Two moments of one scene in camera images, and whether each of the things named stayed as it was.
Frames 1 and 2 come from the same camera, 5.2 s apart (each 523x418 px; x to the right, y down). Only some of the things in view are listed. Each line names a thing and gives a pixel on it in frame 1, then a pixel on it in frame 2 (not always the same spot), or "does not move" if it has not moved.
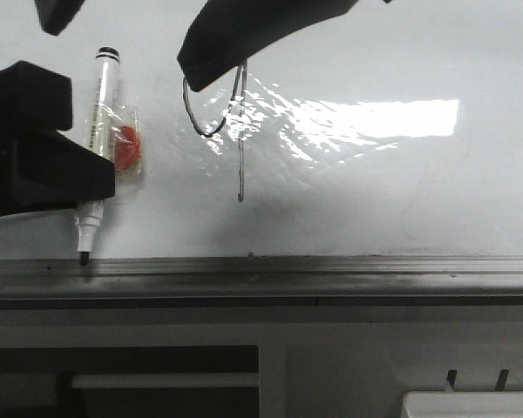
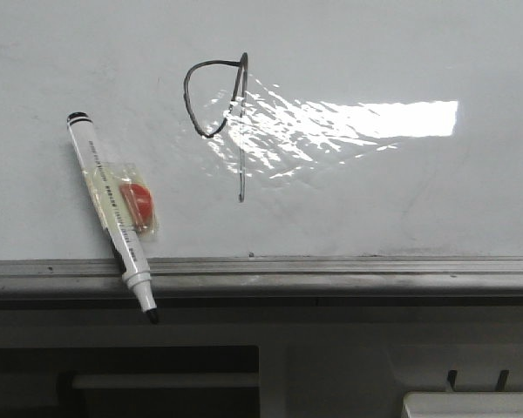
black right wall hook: [500, 384] does not move
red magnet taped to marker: [128, 148] → [139, 203]
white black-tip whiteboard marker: [100, 141] → [111, 208]
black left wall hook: [451, 377] does not move
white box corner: [472, 404] does not move
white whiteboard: [401, 129] does not move
